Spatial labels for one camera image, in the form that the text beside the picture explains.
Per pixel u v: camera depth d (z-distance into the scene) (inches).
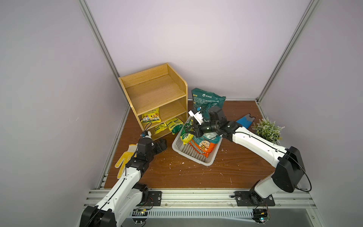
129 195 23.3
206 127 25.8
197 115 26.9
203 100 33.4
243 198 28.5
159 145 29.2
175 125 39.0
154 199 28.8
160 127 38.3
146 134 29.4
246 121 40.7
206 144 32.0
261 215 26.9
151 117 33.6
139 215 28.5
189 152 35.4
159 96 31.8
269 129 31.4
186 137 29.8
